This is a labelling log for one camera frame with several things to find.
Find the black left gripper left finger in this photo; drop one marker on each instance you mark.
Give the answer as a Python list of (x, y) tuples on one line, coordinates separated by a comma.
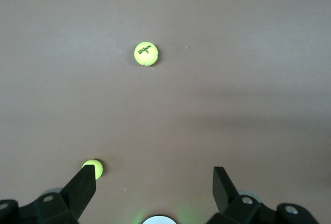
[(75, 195)]

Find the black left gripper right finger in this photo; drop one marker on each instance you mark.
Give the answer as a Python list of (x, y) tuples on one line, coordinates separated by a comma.
[(227, 198)]

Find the yellow-green tennis ball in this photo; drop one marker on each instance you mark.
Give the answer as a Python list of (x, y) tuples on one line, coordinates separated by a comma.
[(98, 168), (146, 54)]

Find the brown table mat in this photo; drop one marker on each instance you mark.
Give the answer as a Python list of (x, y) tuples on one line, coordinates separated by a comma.
[(165, 14)]

